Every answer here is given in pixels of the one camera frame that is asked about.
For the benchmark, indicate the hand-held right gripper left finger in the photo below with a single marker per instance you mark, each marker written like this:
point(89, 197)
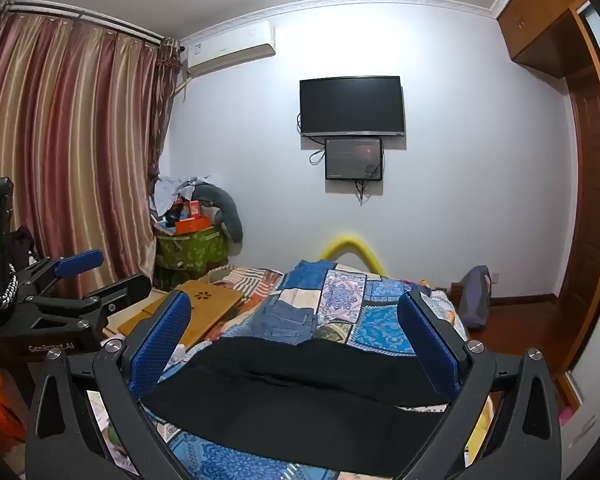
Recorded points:
point(162, 342)

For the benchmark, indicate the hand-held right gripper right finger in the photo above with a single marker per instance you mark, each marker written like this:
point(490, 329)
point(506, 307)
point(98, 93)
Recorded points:
point(430, 347)

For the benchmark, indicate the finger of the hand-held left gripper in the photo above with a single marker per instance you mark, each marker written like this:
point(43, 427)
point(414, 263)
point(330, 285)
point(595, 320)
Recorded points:
point(80, 262)
point(125, 291)

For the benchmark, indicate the black pants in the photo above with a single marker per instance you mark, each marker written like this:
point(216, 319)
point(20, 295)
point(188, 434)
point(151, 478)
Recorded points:
point(300, 400)

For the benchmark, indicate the wooden lap desk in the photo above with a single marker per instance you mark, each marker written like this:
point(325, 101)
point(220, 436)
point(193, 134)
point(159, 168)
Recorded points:
point(200, 305)

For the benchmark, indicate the grey backpack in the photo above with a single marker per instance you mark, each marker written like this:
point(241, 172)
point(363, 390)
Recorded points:
point(475, 297)

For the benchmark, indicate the green patterned storage bag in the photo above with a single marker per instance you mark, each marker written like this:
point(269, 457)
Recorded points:
point(190, 252)

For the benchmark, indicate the orange cloth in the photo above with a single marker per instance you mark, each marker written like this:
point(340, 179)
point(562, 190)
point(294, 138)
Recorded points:
point(0, 405)

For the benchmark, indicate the patchwork patterned blanket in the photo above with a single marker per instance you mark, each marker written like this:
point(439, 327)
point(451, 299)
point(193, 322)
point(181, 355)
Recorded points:
point(352, 305)

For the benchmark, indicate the orange box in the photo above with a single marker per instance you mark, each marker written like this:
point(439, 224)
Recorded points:
point(192, 225)

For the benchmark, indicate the pile of light clothes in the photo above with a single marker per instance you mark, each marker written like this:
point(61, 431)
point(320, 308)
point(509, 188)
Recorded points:
point(172, 192)

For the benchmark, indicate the striped pink curtain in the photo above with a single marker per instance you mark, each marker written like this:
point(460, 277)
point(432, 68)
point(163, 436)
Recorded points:
point(70, 145)

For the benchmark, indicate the folded blue jeans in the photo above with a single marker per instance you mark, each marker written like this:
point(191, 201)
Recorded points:
point(282, 322)

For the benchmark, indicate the yellow foam tube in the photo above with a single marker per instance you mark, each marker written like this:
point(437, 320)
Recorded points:
point(352, 245)

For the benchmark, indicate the grey plush pillow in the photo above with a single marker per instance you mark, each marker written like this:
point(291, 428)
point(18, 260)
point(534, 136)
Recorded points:
point(230, 215)

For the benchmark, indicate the brown wooden door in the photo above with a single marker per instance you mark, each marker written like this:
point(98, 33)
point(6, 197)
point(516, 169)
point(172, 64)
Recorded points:
point(592, 200)

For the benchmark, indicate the white curtain rod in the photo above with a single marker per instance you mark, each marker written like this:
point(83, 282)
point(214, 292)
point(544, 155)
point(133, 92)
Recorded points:
point(90, 17)

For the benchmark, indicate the white air conditioner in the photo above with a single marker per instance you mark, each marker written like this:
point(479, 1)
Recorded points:
point(230, 50)

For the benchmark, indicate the brown wooden overhead cabinet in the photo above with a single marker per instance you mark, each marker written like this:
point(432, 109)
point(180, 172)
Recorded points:
point(540, 15)

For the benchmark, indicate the small black wall monitor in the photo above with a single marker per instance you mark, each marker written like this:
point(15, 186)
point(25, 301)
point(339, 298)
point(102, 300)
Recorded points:
point(353, 157)

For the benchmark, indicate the black wall television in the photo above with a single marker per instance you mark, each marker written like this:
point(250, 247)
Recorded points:
point(352, 106)

